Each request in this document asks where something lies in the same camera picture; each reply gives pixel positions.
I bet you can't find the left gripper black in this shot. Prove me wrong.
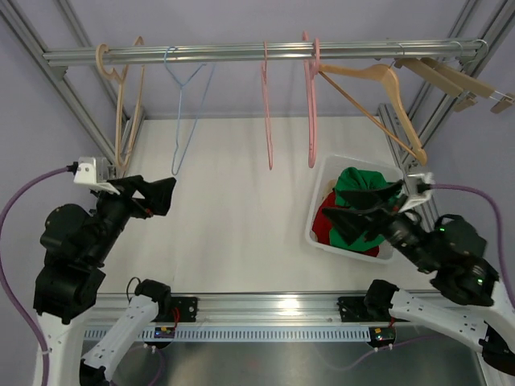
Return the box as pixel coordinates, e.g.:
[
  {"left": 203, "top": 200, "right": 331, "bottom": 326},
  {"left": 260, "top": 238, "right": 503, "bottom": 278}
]
[{"left": 89, "top": 175, "right": 177, "bottom": 263}]

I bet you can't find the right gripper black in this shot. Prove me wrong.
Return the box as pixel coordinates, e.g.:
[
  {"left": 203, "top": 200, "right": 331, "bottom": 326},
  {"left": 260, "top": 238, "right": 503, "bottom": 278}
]
[{"left": 319, "top": 179, "right": 439, "bottom": 273}]

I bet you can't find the green t shirt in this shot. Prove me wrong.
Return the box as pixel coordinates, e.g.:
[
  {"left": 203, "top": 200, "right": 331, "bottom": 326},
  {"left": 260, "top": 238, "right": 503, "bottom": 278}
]
[{"left": 328, "top": 166, "right": 398, "bottom": 253}]

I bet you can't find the beige t shirt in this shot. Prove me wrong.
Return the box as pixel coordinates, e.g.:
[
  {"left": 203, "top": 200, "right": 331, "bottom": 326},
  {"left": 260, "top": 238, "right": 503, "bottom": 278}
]
[{"left": 324, "top": 179, "right": 336, "bottom": 194}]

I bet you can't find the red t shirt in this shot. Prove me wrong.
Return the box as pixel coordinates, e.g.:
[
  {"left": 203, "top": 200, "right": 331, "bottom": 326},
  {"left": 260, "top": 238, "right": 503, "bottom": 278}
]
[{"left": 311, "top": 191, "right": 381, "bottom": 257}]

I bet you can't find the blue wire hanger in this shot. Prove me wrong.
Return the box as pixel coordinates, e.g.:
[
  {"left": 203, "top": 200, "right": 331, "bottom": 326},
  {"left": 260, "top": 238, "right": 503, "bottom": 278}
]
[{"left": 163, "top": 46, "right": 216, "bottom": 177}]

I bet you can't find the pink plastic hanger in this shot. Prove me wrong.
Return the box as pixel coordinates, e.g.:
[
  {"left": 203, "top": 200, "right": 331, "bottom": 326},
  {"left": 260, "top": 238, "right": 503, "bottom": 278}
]
[{"left": 303, "top": 38, "right": 320, "bottom": 169}]

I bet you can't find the pink wire hanger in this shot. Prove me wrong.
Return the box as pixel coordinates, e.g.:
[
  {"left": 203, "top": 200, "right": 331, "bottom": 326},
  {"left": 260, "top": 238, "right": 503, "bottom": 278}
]
[{"left": 261, "top": 41, "right": 274, "bottom": 170}]

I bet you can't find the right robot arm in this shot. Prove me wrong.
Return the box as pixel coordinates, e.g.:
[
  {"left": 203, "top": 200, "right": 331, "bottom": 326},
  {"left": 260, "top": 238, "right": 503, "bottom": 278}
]
[{"left": 322, "top": 173, "right": 514, "bottom": 375}]

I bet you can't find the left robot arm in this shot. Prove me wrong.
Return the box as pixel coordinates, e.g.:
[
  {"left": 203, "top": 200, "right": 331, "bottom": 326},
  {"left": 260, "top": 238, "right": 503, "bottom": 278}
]
[{"left": 33, "top": 175, "right": 176, "bottom": 385}]

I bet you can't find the beige plastic hanger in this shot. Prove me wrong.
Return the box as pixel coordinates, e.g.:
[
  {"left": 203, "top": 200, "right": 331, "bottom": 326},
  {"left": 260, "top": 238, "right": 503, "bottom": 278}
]
[{"left": 95, "top": 43, "right": 146, "bottom": 171}]

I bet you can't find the wooden hanger with bar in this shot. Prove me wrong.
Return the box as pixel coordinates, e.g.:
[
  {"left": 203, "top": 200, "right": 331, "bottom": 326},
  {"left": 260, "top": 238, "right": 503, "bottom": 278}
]
[{"left": 316, "top": 60, "right": 428, "bottom": 166}]

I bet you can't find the tan clip hanger near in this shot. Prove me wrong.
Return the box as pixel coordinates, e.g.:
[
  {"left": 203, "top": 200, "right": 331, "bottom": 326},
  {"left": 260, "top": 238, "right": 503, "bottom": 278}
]
[{"left": 394, "top": 43, "right": 490, "bottom": 98}]

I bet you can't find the tan clip hanger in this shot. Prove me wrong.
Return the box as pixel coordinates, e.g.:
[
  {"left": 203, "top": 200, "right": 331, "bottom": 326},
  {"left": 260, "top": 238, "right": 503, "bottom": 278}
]
[
  {"left": 394, "top": 43, "right": 490, "bottom": 98},
  {"left": 420, "top": 57, "right": 514, "bottom": 114}
]

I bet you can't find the tan clip hanger far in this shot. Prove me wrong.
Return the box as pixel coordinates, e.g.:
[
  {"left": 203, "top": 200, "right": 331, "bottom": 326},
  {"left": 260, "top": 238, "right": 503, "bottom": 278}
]
[{"left": 420, "top": 57, "right": 514, "bottom": 114}]

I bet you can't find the white plastic basket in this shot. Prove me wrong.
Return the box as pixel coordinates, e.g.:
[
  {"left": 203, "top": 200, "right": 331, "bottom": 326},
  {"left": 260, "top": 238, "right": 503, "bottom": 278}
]
[{"left": 304, "top": 154, "right": 403, "bottom": 265}]

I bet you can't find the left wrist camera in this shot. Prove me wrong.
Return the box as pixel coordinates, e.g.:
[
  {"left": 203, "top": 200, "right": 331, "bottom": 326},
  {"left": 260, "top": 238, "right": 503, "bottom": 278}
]
[{"left": 73, "top": 157, "right": 121, "bottom": 195}]

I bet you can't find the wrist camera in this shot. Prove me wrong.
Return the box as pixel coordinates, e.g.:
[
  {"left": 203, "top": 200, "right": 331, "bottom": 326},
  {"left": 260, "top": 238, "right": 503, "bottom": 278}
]
[
  {"left": 400, "top": 172, "right": 435, "bottom": 212},
  {"left": 73, "top": 157, "right": 121, "bottom": 195}
]

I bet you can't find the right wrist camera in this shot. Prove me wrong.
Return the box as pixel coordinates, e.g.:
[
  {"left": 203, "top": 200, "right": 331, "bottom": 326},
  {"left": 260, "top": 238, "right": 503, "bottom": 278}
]
[{"left": 400, "top": 172, "right": 435, "bottom": 212}]

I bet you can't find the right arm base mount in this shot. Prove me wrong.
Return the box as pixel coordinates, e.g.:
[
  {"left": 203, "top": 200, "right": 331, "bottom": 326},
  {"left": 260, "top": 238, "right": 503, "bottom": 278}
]
[{"left": 336, "top": 296, "right": 392, "bottom": 322}]

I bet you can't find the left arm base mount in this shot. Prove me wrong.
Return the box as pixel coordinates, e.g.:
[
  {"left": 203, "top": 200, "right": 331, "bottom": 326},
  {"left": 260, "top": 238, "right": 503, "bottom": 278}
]
[{"left": 154, "top": 296, "right": 199, "bottom": 323}]

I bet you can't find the aluminium front rail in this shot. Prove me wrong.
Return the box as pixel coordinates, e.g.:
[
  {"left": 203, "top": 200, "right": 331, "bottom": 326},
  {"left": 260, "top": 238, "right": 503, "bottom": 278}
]
[{"left": 51, "top": 292, "right": 490, "bottom": 326}]

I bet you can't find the white slotted cable duct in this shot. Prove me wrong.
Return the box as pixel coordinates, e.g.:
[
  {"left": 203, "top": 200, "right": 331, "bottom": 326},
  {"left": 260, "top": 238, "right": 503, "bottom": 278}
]
[{"left": 82, "top": 326, "right": 371, "bottom": 343}]

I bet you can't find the aluminium hanging rail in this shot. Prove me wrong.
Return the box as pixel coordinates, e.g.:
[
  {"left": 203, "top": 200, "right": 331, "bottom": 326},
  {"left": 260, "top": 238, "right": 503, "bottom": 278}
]
[{"left": 40, "top": 38, "right": 489, "bottom": 67}]

